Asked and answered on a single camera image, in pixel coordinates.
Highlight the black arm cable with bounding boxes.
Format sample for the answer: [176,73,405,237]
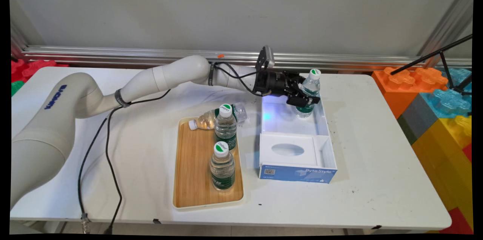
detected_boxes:
[77,62,265,234]

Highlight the aluminium horizontal rail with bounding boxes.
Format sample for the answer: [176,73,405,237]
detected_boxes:
[21,46,472,71]

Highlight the light blue plastic block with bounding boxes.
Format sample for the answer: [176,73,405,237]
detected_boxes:
[419,68,473,120]

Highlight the yellow plastic block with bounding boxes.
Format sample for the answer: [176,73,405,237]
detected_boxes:
[411,115,473,229]

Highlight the wooden tray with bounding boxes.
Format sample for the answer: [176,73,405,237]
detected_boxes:
[172,116,245,209]

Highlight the water bottle green label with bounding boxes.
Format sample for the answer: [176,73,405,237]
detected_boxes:
[295,69,322,119]
[210,141,236,191]
[214,103,238,151]
[188,102,248,131]

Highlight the aluminium frame post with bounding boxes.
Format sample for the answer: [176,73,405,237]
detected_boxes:
[417,0,474,68]
[9,0,44,50]

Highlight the toppled water bottle green label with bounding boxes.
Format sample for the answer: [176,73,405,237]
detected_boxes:
[188,102,248,131]

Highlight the white box blue front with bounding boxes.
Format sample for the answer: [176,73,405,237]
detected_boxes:
[258,86,338,184]

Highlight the grey plastic block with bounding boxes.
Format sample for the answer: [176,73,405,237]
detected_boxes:
[397,95,438,145]

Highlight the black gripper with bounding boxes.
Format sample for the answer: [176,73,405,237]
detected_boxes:
[254,69,321,108]

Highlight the orange plastic block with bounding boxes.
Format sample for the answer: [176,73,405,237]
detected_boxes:
[372,67,449,120]

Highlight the black tripod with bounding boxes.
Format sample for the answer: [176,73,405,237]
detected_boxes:
[391,34,473,95]

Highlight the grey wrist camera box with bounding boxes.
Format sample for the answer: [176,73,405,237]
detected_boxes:
[256,45,275,71]

